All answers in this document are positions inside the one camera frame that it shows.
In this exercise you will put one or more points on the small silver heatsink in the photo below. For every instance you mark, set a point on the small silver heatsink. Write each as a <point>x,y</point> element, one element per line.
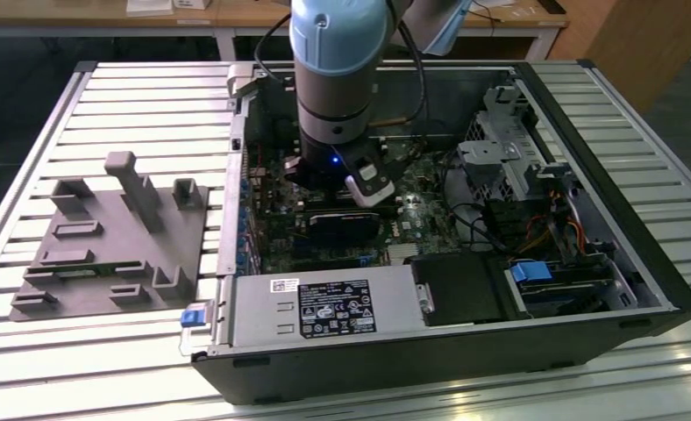
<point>402,254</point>

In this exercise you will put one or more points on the wooden cabinet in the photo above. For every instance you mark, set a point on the wooden cabinet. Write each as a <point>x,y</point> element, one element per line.
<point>645,44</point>

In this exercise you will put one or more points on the black graphics card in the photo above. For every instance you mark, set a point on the black graphics card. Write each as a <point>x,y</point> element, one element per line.
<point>346,228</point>

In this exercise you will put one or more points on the wooden desk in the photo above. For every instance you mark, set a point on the wooden desk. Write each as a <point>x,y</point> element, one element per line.
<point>88,19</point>

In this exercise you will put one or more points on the blue disk carrier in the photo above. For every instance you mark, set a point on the blue disk carrier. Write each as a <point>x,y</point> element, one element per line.
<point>530,273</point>

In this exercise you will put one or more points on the grey parts rack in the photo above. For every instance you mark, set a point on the grey parts rack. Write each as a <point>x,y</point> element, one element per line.
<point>117,263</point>

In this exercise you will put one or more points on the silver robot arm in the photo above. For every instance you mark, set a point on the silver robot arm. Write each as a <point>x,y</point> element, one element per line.
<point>335,87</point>

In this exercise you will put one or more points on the black plastic shroud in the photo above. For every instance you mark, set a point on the black plastic shroud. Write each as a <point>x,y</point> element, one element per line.
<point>463,289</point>

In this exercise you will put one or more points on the blue case latch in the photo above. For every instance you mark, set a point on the blue case latch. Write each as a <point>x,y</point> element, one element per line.
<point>192,316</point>

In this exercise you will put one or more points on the silver power supply unit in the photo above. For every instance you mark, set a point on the silver power supply unit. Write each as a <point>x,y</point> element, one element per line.
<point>264,316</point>

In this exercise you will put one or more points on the metal drive cage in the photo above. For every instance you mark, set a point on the metal drive cage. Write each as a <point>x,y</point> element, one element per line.
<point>498,162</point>

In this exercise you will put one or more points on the green motherboard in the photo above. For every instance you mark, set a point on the green motherboard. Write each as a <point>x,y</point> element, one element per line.
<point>422,219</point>

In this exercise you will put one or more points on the black open PC case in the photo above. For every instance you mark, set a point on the black open PC case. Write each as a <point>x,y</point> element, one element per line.
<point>382,373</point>

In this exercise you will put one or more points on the white box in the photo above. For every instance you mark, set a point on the white box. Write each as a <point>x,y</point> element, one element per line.
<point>147,6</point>

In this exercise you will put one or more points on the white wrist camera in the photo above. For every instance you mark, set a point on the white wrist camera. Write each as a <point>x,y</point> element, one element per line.
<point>372,188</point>

